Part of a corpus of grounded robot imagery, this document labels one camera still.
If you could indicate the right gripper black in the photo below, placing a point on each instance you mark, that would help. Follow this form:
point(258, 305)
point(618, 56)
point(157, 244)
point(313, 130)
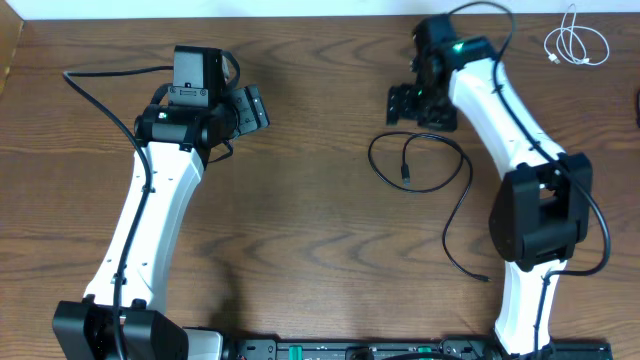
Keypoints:
point(399, 108)

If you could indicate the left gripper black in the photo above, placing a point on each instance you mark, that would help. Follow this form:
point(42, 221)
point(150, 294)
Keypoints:
point(252, 110)

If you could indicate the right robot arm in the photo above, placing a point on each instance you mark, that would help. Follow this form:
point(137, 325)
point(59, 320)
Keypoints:
point(542, 207)

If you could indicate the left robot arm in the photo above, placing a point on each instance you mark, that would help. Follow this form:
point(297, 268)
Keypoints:
point(122, 312)

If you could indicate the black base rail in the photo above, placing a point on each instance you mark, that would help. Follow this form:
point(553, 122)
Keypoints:
point(452, 348)

